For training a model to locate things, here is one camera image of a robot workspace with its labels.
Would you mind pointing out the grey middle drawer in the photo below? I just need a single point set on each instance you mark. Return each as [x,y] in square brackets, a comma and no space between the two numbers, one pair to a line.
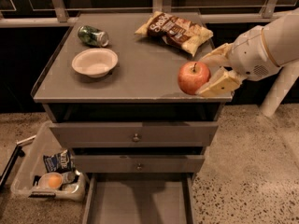
[141,160]

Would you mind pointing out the grey top drawer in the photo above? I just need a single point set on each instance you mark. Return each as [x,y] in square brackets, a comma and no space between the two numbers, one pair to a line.
[134,134]

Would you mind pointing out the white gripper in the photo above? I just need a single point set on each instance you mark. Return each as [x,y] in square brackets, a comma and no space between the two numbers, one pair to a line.
[251,54]

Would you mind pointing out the clear plastic bin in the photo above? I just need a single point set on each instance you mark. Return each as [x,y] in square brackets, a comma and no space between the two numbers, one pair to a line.
[25,183]

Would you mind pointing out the white diagonal post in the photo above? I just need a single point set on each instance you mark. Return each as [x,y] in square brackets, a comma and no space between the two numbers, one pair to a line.
[285,80]

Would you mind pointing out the grey bottom drawer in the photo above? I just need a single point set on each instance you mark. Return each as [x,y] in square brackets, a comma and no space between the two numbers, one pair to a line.
[139,199]

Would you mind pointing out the white paper bowl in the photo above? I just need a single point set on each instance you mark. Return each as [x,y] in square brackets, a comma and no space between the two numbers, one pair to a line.
[95,63]

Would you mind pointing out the metal railing frame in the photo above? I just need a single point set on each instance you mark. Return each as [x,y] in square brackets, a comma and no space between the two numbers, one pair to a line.
[33,13]

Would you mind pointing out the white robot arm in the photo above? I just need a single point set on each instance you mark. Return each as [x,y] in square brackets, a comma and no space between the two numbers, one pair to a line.
[282,39]

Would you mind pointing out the blue snack bag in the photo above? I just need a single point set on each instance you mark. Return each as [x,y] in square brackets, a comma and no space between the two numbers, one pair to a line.
[59,162]

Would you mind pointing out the brown yellow chip bag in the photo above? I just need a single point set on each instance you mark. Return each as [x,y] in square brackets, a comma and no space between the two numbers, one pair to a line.
[175,31]

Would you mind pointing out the grey drawer cabinet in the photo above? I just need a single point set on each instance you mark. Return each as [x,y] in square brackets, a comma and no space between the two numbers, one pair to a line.
[147,70]

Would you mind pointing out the black bin lid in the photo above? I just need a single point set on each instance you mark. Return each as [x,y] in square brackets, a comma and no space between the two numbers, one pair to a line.
[17,152]

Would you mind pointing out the orange fruit cup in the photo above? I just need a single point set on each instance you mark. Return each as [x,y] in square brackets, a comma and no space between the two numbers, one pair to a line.
[50,181]

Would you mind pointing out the red apple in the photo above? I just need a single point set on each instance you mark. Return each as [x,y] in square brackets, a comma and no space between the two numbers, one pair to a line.
[192,76]

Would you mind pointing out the grey drawer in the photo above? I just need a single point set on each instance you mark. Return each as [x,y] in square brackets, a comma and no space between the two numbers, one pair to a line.
[139,199]
[134,134]
[141,160]

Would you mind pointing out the green soda can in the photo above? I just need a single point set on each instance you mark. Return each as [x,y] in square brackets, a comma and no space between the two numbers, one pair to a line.
[92,36]

